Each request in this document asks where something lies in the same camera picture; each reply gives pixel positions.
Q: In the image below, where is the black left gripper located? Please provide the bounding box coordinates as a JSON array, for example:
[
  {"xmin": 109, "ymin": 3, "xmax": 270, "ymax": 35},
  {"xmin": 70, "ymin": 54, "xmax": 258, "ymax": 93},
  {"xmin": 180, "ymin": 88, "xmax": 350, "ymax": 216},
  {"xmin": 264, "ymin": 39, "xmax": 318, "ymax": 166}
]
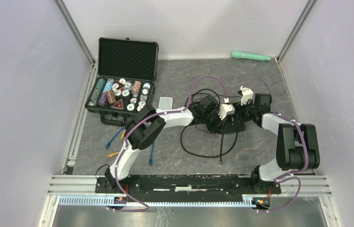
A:
[{"xmin": 202, "ymin": 110, "xmax": 227, "ymax": 135}]

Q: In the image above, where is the blue ethernet cable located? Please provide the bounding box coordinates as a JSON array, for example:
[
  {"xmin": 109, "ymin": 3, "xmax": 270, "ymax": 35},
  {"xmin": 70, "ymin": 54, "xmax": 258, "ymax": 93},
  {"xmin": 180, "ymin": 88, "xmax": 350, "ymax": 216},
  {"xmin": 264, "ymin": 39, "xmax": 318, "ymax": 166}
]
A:
[{"xmin": 105, "ymin": 127, "xmax": 155, "ymax": 166}]

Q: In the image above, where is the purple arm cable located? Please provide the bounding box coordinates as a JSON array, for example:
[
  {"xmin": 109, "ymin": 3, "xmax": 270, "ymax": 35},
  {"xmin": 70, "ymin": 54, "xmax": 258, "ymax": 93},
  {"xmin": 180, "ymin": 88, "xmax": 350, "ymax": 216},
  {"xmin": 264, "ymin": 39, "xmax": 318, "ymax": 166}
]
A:
[
  {"xmin": 106, "ymin": 76, "xmax": 230, "ymax": 213},
  {"xmin": 244, "ymin": 78, "xmax": 310, "ymax": 213}
]

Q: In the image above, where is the black router box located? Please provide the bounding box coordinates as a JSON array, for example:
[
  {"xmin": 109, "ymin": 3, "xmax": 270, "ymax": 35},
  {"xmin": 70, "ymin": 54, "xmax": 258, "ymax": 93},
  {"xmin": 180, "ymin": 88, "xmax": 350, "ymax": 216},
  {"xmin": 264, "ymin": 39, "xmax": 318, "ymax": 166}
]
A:
[{"xmin": 222, "ymin": 114, "xmax": 246, "ymax": 134}]

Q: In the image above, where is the black power cable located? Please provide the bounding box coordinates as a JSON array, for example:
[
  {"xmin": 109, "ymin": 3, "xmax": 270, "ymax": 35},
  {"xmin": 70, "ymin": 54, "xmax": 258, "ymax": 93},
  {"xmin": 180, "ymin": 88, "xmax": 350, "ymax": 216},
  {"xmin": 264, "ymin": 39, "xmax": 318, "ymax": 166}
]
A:
[{"xmin": 180, "ymin": 88, "xmax": 239, "ymax": 159}]

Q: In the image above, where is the white network switch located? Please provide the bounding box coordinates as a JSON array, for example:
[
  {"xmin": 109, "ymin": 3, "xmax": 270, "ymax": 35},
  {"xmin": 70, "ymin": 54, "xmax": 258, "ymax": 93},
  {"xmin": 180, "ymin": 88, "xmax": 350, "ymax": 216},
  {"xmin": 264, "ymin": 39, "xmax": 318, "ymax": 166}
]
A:
[{"xmin": 158, "ymin": 96, "xmax": 173, "ymax": 110}]

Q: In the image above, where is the aluminium frame rail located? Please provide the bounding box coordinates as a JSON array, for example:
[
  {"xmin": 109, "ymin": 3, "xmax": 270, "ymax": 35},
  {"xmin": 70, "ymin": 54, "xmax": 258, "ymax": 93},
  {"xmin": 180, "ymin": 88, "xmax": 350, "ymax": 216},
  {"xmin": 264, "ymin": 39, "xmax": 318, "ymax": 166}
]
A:
[{"xmin": 46, "ymin": 174, "xmax": 333, "ymax": 197}]

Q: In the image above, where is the mint green flashlight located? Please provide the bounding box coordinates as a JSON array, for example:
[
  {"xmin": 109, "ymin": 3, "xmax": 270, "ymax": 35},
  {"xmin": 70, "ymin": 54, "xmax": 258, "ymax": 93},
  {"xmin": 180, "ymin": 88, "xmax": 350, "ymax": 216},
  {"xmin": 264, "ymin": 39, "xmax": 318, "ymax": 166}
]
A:
[{"xmin": 231, "ymin": 51, "xmax": 271, "ymax": 61}]

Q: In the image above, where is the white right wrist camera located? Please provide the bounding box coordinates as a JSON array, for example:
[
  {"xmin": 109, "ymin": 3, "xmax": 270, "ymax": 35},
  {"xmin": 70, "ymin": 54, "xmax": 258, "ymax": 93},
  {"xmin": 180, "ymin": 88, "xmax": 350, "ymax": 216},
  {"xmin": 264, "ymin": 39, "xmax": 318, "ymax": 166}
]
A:
[{"xmin": 239, "ymin": 86, "xmax": 254, "ymax": 105}]

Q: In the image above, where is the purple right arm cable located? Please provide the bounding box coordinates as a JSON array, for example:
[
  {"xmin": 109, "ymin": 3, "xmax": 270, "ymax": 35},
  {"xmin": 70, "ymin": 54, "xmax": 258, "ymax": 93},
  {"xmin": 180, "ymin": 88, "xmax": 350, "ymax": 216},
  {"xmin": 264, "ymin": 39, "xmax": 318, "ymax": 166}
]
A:
[{"xmin": 244, "ymin": 78, "xmax": 310, "ymax": 213}]

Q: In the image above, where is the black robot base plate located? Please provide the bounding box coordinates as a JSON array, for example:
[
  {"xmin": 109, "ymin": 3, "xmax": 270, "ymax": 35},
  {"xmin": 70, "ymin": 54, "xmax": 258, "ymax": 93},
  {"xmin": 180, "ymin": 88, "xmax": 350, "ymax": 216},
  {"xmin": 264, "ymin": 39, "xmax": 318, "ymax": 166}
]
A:
[{"xmin": 95, "ymin": 175, "xmax": 282, "ymax": 203}]

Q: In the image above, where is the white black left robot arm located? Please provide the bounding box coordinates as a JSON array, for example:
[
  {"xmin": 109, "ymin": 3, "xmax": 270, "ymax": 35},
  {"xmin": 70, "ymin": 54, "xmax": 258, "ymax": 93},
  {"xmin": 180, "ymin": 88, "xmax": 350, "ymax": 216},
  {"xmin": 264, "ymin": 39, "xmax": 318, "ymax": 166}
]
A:
[{"xmin": 105, "ymin": 95, "xmax": 235, "ymax": 193}]

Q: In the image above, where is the black cable with green plug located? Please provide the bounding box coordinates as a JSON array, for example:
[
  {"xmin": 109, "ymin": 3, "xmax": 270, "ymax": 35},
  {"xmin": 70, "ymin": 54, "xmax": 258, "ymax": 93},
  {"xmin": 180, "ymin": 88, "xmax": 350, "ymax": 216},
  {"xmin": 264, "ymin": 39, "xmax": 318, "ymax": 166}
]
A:
[{"xmin": 219, "ymin": 123, "xmax": 228, "ymax": 165}]

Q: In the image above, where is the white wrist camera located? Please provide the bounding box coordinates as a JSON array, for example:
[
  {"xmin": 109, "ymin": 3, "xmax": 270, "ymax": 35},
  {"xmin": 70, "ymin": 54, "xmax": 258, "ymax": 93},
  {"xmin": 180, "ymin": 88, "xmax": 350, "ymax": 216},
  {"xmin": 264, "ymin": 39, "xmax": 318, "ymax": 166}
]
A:
[
  {"xmin": 218, "ymin": 98, "xmax": 235, "ymax": 120},
  {"xmin": 239, "ymin": 86, "xmax": 254, "ymax": 105}
]

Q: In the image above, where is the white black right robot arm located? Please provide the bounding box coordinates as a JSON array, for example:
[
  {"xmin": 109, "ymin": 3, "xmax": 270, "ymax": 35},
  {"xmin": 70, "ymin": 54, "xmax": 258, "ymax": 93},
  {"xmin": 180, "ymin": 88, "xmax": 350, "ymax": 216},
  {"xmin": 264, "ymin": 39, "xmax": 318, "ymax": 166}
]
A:
[{"xmin": 235, "ymin": 93, "xmax": 320, "ymax": 193}]

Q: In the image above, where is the black poker chip case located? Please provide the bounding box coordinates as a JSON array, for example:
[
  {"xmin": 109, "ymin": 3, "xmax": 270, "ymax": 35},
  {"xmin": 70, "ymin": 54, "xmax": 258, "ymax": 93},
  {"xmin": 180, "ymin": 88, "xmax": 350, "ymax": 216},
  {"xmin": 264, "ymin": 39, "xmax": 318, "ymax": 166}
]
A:
[{"xmin": 85, "ymin": 37, "xmax": 159, "ymax": 126}]

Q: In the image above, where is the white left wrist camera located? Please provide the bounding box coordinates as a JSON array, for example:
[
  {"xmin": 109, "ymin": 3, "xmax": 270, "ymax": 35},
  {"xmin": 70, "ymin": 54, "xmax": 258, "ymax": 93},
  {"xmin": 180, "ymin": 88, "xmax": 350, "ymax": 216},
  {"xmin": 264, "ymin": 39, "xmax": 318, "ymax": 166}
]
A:
[{"xmin": 218, "ymin": 98, "xmax": 235, "ymax": 120}]

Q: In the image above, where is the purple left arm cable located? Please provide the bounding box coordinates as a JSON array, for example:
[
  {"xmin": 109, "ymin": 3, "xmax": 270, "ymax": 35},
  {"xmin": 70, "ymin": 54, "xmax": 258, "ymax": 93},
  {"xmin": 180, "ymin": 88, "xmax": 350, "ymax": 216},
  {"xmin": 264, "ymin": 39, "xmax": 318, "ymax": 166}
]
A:
[{"xmin": 106, "ymin": 76, "xmax": 230, "ymax": 213}]

